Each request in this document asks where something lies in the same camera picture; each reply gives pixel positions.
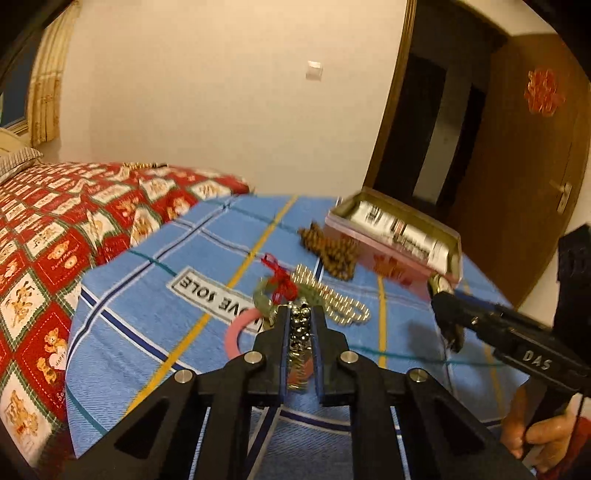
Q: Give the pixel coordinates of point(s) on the striped pillow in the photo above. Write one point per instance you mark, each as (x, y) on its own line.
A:
(16, 161)

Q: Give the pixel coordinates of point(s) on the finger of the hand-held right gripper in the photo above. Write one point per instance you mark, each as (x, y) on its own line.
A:
(485, 303)
(455, 318)

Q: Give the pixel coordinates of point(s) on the cream bed headboard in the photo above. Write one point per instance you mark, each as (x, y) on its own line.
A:
(9, 138)

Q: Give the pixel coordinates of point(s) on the person's right hand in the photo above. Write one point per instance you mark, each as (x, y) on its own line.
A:
(549, 438)

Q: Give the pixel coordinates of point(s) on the red bear print bedsheet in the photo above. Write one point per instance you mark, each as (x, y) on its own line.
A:
(55, 221)

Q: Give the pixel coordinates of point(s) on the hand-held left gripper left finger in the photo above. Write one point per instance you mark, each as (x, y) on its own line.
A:
(282, 334)

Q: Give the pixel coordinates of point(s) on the red paper door decoration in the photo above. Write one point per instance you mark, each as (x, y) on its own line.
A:
(544, 91)

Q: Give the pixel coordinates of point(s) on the printed paper liner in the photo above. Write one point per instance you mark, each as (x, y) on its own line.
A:
(401, 233)

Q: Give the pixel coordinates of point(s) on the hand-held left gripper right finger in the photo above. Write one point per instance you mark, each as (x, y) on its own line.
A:
(318, 334)

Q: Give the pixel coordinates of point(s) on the white light switch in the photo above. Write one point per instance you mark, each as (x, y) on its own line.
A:
(315, 70)

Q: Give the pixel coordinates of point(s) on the blue plaid cloth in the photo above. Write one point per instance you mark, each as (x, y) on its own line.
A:
(184, 240)

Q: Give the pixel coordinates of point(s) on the pink bangle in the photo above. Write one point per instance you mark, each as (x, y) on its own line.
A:
(231, 337)

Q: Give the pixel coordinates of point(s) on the yellow patterned curtain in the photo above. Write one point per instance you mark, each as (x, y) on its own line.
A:
(48, 83)

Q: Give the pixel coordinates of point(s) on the brown wooden door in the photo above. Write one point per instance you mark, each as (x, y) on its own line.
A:
(517, 184)

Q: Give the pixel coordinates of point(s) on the pink metal tin box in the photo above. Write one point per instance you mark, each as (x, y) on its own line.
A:
(392, 263)

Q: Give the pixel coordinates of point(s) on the window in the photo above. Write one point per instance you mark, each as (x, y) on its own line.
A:
(18, 87)

